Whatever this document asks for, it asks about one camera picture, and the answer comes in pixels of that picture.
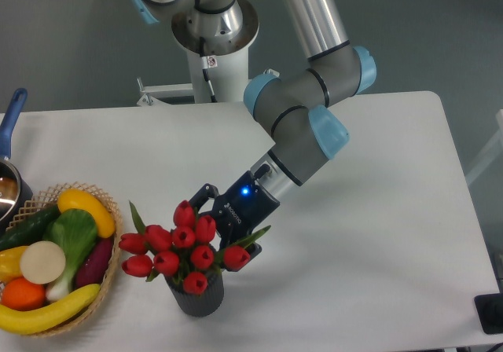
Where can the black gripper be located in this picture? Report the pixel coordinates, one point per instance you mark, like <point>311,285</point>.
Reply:
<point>242,207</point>

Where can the red tulip bouquet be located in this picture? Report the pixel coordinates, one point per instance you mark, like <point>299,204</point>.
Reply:
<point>185,254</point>

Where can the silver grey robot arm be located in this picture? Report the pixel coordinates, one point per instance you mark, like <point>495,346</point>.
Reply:
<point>295,112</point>

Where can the dark grey ribbed vase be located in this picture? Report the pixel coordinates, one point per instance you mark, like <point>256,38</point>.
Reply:
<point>199,305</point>

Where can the woven wicker basket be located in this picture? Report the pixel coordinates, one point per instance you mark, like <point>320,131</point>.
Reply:
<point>49,197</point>

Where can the purple sweet potato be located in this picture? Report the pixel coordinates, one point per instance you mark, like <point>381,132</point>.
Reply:
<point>92,271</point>

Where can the green bok choy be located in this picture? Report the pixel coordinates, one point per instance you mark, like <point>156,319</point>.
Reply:
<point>75,232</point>

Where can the yellow squash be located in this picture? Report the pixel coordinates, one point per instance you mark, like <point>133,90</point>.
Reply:
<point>78,199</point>

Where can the beige round disc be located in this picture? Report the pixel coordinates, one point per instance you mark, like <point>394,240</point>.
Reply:
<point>42,262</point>

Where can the green cucumber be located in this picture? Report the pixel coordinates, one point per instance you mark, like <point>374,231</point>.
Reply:
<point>29,230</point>

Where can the orange fruit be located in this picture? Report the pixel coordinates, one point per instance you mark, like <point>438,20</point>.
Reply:
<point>20,294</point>

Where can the yellow bell pepper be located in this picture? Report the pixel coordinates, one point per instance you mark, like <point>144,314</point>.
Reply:
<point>10,263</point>

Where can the yellow banana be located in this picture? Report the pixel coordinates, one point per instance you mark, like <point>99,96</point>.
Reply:
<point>50,316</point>

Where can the black device at edge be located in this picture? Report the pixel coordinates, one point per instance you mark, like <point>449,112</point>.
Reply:
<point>489,310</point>

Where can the blue handled saucepan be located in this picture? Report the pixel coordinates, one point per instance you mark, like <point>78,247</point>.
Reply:
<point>14,190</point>

